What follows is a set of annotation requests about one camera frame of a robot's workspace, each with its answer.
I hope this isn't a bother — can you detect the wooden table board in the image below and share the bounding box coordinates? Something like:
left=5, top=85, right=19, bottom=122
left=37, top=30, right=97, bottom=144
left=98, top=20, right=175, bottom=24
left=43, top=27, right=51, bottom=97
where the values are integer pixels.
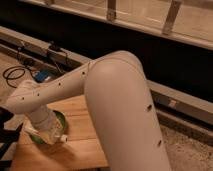
left=10, top=96, right=108, bottom=171

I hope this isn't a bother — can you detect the black coiled cable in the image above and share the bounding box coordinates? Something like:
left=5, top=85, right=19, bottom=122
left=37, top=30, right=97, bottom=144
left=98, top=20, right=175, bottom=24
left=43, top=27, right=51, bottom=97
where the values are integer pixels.
left=2, top=65, right=34, bottom=90

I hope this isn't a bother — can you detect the green ceramic bowl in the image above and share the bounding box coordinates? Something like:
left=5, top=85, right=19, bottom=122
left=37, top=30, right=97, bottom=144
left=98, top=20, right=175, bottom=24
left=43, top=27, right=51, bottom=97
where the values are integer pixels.
left=28, top=110, right=68, bottom=145

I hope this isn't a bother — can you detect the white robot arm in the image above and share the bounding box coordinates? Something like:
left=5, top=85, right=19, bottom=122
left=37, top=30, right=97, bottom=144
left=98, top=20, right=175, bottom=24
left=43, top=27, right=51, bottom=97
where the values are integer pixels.
left=2, top=50, right=172, bottom=171

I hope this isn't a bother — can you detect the white plastic bottle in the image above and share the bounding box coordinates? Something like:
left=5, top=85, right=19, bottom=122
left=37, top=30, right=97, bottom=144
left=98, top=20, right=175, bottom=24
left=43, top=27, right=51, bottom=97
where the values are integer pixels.
left=38, top=125, right=68, bottom=145

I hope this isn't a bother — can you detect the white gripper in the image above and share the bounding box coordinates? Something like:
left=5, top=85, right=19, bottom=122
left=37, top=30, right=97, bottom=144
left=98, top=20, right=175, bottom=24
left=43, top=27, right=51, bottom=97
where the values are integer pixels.
left=24, top=108, right=65, bottom=136

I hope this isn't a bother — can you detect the black clamp on rail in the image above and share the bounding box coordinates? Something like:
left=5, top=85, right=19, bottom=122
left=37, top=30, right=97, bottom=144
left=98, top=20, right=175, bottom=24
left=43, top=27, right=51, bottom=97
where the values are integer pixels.
left=48, top=41, right=67, bottom=56

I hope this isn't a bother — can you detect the blue device on floor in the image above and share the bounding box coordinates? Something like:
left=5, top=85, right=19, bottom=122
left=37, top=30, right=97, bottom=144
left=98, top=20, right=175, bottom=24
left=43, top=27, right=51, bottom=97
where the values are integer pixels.
left=34, top=70, right=52, bottom=83

